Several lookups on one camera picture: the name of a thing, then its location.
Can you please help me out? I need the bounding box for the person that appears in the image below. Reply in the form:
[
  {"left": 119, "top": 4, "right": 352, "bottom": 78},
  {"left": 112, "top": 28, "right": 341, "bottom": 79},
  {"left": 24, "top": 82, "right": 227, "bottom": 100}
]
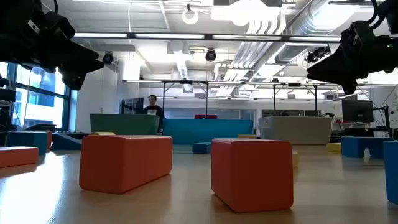
[{"left": 143, "top": 94, "right": 165, "bottom": 133}]

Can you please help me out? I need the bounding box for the blue plastic bin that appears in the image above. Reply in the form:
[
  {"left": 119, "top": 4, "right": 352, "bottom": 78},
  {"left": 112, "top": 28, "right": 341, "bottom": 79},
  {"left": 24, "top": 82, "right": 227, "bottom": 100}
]
[{"left": 162, "top": 118, "right": 254, "bottom": 146}]

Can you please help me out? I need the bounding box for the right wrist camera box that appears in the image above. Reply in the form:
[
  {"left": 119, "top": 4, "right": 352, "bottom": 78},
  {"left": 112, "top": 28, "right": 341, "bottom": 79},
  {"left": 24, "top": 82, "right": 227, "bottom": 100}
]
[{"left": 348, "top": 20, "right": 379, "bottom": 43}]

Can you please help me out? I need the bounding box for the thick orange block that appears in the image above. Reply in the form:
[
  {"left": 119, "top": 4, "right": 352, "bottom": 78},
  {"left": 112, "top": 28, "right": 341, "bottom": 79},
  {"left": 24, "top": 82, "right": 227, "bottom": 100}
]
[{"left": 211, "top": 138, "right": 294, "bottom": 213}]

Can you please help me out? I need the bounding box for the black computer monitor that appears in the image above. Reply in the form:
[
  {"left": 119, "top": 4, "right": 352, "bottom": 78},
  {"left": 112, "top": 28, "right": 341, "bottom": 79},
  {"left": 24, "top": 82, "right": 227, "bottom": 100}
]
[{"left": 341, "top": 99, "right": 374, "bottom": 123}]

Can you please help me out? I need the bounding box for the blue arch block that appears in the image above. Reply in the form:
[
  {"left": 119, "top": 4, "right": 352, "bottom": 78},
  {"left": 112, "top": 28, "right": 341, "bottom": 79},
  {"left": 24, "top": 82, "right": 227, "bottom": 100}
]
[{"left": 341, "top": 136, "right": 394, "bottom": 159}]

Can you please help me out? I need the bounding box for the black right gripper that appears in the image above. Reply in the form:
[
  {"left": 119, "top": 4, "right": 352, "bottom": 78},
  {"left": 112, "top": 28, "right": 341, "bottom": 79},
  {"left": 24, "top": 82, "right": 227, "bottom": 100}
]
[{"left": 307, "top": 35, "right": 398, "bottom": 96}]

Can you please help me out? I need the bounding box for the dark desk monitor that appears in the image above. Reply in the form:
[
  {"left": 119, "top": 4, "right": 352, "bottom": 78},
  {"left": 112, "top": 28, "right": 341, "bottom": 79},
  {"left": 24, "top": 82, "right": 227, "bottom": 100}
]
[{"left": 120, "top": 97, "right": 144, "bottom": 115}]

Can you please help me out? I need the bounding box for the green plastic bin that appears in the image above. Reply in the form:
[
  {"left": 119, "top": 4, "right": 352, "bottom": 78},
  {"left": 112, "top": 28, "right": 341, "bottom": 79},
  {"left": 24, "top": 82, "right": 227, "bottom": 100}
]
[{"left": 90, "top": 113, "right": 160, "bottom": 136}]

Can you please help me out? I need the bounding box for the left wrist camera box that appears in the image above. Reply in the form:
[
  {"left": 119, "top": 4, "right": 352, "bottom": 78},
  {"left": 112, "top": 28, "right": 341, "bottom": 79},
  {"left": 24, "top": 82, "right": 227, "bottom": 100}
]
[{"left": 29, "top": 11, "right": 76, "bottom": 43}]

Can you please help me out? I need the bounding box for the overhead light bar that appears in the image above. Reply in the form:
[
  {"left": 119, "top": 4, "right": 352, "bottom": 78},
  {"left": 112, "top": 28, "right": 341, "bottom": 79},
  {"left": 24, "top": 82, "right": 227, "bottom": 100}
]
[{"left": 73, "top": 32, "right": 343, "bottom": 43}]

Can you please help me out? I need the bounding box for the white plastic bin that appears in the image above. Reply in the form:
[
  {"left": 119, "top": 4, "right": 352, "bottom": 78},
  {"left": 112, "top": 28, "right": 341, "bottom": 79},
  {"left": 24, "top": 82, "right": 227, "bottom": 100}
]
[{"left": 258, "top": 116, "right": 333, "bottom": 146}]

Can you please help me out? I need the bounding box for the black desk object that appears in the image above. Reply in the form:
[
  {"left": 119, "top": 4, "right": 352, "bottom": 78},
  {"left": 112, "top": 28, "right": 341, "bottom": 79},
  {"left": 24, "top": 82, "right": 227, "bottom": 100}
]
[{"left": 24, "top": 123, "right": 57, "bottom": 132}]

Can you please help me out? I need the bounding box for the blue rectangular block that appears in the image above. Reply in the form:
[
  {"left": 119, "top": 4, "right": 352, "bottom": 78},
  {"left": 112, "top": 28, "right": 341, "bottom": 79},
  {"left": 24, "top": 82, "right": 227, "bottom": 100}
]
[{"left": 6, "top": 131, "right": 49, "bottom": 156}]

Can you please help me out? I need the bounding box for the large window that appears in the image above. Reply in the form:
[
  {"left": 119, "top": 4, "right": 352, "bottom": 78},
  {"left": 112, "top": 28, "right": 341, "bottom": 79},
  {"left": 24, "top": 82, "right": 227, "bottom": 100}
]
[{"left": 0, "top": 60, "right": 71, "bottom": 130}]

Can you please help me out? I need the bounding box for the long orange block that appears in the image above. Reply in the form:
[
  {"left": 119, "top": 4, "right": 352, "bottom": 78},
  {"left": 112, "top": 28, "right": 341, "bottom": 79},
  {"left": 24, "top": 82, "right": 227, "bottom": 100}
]
[{"left": 79, "top": 134, "right": 174, "bottom": 195}]

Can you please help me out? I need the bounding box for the black metal frame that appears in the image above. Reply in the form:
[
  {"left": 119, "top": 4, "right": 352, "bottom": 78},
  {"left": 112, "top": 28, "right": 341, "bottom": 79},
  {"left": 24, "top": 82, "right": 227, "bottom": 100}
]
[
  {"left": 273, "top": 82, "right": 318, "bottom": 118},
  {"left": 162, "top": 80, "right": 209, "bottom": 119}
]

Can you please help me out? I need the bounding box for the tall blue block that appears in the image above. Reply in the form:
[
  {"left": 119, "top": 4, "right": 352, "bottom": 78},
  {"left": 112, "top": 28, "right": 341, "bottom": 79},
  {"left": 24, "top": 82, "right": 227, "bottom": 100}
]
[{"left": 382, "top": 140, "right": 398, "bottom": 205}]

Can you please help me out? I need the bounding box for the black ceiling camera cluster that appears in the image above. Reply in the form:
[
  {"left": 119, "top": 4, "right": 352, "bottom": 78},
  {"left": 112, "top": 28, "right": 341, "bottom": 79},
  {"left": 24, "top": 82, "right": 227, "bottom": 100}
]
[{"left": 304, "top": 45, "right": 331, "bottom": 65}]

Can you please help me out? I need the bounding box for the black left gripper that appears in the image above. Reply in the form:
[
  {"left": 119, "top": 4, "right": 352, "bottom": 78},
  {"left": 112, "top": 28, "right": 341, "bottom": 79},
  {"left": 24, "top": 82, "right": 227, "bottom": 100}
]
[{"left": 0, "top": 29, "right": 105, "bottom": 91}]

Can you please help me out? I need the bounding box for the black monitor stand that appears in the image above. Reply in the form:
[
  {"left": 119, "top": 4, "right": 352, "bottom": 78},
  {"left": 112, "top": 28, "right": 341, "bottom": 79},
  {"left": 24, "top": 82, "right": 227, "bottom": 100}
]
[{"left": 373, "top": 105, "right": 391, "bottom": 138}]

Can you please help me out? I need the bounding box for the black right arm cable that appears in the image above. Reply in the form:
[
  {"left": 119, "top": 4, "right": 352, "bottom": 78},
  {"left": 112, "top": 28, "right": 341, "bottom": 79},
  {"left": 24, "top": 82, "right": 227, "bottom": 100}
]
[{"left": 368, "top": 0, "right": 389, "bottom": 26}]

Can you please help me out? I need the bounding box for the small blue block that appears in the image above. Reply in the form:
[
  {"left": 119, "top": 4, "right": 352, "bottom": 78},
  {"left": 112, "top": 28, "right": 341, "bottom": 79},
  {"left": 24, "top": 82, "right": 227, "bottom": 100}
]
[{"left": 192, "top": 142, "right": 213, "bottom": 154}]

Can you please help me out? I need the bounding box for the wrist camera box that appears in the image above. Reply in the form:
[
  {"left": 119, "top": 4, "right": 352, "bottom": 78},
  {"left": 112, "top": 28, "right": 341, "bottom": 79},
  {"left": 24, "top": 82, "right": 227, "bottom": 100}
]
[
  {"left": 29, "top": 11, "right": 76, "bottom": 43},
  {"left": 348, "top": 20, "right": 379, "bottom": 43}
]

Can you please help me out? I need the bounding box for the blue wedge block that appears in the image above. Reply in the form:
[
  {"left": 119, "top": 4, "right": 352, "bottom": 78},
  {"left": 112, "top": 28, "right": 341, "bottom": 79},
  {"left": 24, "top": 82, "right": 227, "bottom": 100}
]
[{"left": 51, "top": 133, "right": 83, "bottom": 151}]

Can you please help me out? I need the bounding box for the black equipment stack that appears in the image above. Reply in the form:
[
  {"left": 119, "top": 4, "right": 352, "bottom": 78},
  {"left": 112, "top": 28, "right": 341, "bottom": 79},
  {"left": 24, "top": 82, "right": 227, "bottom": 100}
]
[{"left": 0, "top": 76, "right": 17, "bottom": 131}]

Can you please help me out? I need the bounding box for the white ring light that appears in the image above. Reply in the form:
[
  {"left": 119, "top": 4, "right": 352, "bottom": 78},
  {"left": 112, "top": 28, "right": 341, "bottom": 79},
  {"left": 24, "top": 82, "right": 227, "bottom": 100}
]
[{"left": 182, "top": 7, "right": 200, "bottom": 26}]

